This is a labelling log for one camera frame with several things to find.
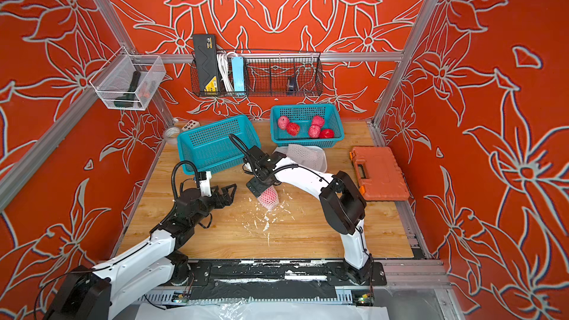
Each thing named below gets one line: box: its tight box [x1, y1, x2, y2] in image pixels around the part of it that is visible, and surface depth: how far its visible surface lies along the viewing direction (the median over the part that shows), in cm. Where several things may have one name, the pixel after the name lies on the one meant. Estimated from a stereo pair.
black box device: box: [192, 34, 221, 93], surface depth 89 cm
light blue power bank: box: [231, 56, 246, 92], surface depth 92 cm
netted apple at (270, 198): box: [257, 185, 280, 211], surface depth 87 cm
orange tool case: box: [349, 145, 410, 202], surface depth 99 cm
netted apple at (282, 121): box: [277, 115, 289, 130], surface depth 115 cm
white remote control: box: [181, 119, 201, 132], surface depth 116 cm
